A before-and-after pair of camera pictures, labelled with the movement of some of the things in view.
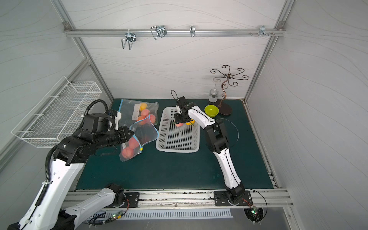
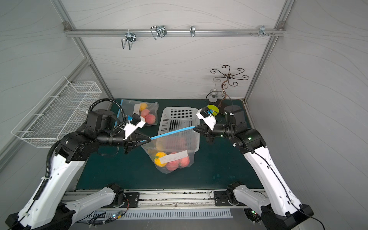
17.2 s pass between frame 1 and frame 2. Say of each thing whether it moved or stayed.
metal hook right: stayed
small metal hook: stayed
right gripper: moved
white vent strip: stayed
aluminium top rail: stayed
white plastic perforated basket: stayed
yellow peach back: moved
